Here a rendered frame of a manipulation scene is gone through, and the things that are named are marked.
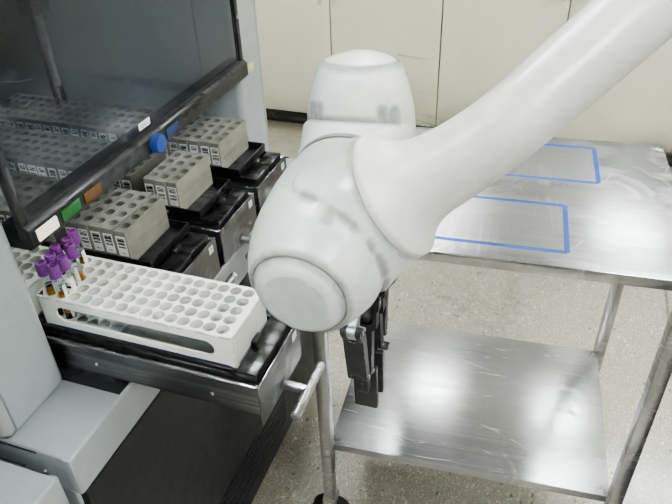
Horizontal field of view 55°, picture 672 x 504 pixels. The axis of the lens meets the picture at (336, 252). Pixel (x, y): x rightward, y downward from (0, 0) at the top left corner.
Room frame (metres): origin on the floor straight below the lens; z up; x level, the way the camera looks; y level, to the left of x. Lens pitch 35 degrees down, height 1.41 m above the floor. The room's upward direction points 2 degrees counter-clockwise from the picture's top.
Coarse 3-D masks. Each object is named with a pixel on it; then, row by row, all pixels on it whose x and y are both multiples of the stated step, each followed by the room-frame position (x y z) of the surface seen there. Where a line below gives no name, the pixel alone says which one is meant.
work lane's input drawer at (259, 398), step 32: (64, 352) 0.66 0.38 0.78; (96, 352) 0.64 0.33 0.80; (128, 352) 0.64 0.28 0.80; (160, 352) 0.62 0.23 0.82; (256, 352) 0.61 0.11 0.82; (288, 352) 0.65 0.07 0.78; (160, 384) 0.61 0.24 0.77; (192, 384) 0.59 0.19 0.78; (224, 384) 0.58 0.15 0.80; (256, 384) 0.57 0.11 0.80; (288, 384) 0.62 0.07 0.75
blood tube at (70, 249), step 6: (66, 246) 0.72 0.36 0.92; (72, 246) 0.72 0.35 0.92; (66, 252) 0.72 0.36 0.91; (72, 252) 0.72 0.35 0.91; (72, 258) 0.72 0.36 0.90; (78, 258) 0.73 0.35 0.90; (72, 264) 0.72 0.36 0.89; (78, 264) 0.72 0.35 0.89; (72, 270) 0.72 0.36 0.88; (78, 270) 0.72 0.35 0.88; (78, 276) 0.72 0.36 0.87; (84, 276) 0.73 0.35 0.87
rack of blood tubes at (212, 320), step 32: (96, 288) 0.70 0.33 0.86; (128, 288) 0.71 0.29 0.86; (160, 288) 0.69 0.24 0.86; (192, 288) 0.69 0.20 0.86; (224, 288) 0.70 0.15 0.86; (64, 320) 0.68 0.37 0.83; (96, 320) 0.69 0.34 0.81; (128, 320) 0.64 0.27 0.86; (160, 320) 0.63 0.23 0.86; (192, 320) 0.63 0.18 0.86; (224, 320) 0.63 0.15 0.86; (256, 320) 0.65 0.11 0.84; (192, 352) 0.61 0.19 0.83; (224, 352) 0.59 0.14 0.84
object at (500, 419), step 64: (512, 192) 0.98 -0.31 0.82; (576, 192) 0.98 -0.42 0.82; (640, 192) 0.97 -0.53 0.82; (448, 256) 0.81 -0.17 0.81; (512, 256) 0.80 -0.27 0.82; (576, 256) 0.79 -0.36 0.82; (640, 256) 0.78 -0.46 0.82; (320, 384) 0.87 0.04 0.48; (384, 384) 1.05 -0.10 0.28; (448, 384) 1.04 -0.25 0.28; (512, 384) 1.03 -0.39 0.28; (576, 384) 1.02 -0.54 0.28; (320, 448) 0.88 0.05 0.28; (384, 448) 0.87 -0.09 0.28; (448, 448) 0.86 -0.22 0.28; (512, 448) 0.86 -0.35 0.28; (576, 448) 0.85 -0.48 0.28; (640, 448) 0.71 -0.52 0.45
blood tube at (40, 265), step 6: (36, 264) 0.69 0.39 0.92; (42, 264) 0.69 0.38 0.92; (36, 270) 0.69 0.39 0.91; (42, 270) 0.68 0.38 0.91; (42, 276) 0.68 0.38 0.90; (48, 276) 0.69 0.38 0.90; (42, 282) 0.69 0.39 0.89; (48, 282) 0.69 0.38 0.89; (48, 288) 0.69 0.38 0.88; (54, 288) 0.69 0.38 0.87; (48, 294) 0.69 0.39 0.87; (54, 294) 0.69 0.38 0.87; (60, 312) 0.69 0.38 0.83
